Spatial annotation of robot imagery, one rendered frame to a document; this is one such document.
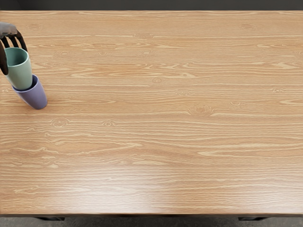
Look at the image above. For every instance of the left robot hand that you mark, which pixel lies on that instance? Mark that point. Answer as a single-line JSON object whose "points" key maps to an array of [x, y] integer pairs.
{"points": [[7, 29]]}

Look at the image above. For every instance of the purple cup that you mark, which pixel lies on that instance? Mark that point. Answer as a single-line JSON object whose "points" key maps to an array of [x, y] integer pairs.
{"points": [[35, 97]]}

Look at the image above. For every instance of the green cup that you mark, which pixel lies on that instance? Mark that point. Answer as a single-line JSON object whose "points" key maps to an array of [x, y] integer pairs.
{"points": [[20, 71]]}

